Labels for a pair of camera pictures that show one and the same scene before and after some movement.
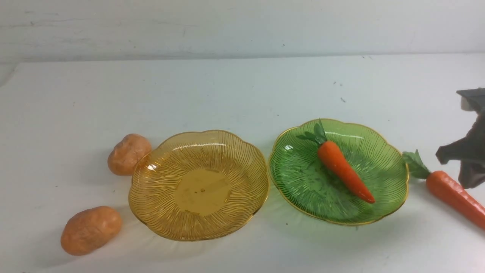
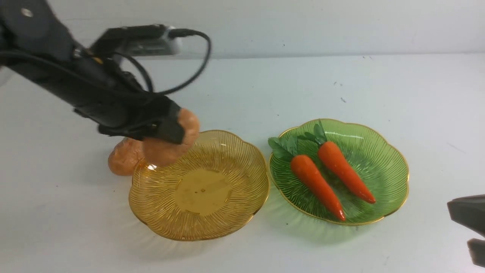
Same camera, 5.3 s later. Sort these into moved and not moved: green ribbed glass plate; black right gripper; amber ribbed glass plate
Moved: black right gripper
Not moved: amber ribbed glass plate; green ribbed glass plate
